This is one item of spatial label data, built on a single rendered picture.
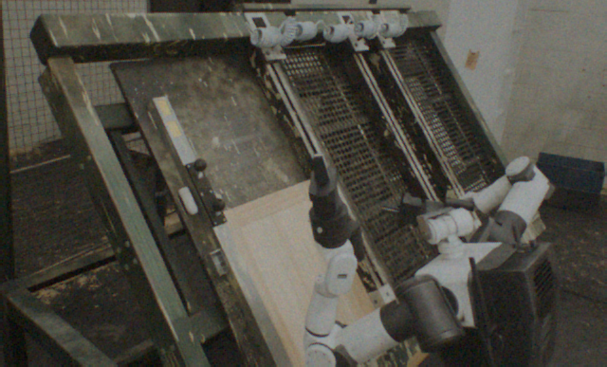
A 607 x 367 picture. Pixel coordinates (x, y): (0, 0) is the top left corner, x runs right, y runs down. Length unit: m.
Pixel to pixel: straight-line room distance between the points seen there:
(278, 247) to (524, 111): 5.39
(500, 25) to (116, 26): 4.17
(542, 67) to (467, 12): 1.62
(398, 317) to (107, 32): 1.07
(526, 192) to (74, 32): 1.33
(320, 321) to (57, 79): 0.91
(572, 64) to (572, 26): 0.41
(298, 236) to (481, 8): 3.94
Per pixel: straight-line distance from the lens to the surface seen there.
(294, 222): 1.77
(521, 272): 1.29
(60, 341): 2.06
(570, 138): 6.82
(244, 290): 1.54
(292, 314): 1.65
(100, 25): 1.62
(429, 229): 1.39
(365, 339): 1.31
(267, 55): 1.92
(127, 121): 1.65
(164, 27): 1.73
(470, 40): 5.40
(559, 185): 5.87
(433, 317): 1.23
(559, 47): 6.69
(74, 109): 1.50
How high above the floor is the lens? 1.99
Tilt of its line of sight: 19 degrees down
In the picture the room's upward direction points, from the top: 3 degrees clockwise
